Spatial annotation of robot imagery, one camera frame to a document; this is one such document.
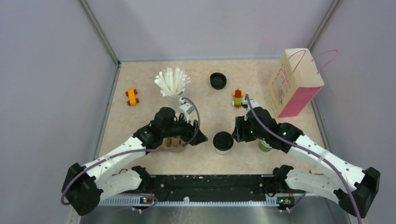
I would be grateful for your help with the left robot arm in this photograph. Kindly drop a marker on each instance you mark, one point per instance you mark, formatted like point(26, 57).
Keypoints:
point(85, 186)

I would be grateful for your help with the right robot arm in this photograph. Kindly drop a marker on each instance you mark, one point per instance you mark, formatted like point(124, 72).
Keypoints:
point(351, 187)

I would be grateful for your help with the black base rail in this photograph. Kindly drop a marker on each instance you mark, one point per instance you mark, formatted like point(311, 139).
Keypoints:
point(213, 188)

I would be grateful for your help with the white paper coffee cup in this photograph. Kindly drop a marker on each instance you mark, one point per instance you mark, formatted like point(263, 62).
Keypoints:
point(222, 150)

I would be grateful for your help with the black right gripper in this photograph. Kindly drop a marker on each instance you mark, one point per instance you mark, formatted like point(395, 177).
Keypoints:
point(239, 133)

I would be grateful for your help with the beige pink cake bag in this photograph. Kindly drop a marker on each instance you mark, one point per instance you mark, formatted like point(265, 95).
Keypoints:
point(295, 81)

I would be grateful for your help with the red green toy car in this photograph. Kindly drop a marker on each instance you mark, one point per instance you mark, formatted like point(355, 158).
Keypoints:
point(238, 97)

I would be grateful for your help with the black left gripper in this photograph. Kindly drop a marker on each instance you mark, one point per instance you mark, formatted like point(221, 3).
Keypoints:
point(189, 130)

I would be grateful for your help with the brown cardboard cup carrier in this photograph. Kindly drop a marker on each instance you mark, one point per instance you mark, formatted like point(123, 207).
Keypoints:
point(172, 142)

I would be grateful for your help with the black coffee cup lid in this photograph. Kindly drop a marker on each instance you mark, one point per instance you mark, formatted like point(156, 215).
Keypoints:
point(223, 139)

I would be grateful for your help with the orange red toy car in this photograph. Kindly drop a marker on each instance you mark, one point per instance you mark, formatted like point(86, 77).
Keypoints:
point(132, 99)

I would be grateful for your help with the white wrapped straws bundle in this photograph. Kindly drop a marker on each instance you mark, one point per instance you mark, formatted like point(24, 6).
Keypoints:
point(172, 82)

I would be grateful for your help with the white straw holder cup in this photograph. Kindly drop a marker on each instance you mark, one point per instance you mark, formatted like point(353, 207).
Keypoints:
point(174, 101)

